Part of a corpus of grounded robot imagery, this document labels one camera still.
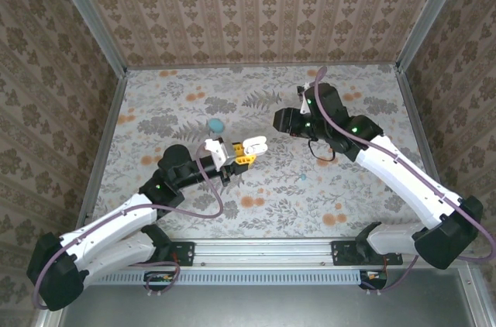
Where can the aluminium table side rail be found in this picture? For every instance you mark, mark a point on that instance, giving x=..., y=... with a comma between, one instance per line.
x=412, y=118
x=112, y=118

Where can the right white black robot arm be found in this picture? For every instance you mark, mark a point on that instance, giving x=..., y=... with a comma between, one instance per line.
x=407, y=183

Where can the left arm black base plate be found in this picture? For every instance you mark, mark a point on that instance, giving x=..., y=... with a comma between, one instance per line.
x=182, y=253

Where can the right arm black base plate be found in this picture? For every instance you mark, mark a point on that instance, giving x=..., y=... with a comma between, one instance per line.
x=341, y=253

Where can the white earbud charging case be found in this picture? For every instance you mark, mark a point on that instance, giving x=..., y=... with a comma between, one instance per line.
x=257, y=145

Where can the teal earbud charging case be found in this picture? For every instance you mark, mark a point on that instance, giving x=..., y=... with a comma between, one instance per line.
x=216, y=126

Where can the floral patterned table cover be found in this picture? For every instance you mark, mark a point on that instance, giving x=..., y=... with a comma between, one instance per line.
x=232, y=83

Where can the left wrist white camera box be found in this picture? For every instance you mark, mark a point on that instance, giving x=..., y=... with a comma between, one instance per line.
x=217, y=150

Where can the aluminium frame post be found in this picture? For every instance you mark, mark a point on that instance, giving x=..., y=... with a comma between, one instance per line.
x=430, y=13
x=89, y=17

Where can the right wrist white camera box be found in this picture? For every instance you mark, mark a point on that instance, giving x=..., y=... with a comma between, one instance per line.
x=307, y=97

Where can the grey metal sheet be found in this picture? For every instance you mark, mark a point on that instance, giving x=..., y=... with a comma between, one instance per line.
x=271, y=307

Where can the aluminium mounting rail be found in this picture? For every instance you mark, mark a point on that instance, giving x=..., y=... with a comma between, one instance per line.
x=263, y=251

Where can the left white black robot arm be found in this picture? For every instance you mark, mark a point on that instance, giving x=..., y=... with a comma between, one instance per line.
x=116, y=222

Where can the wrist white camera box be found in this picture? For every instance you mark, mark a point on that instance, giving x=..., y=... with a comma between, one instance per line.
x=307, y=97
x=217, y=150

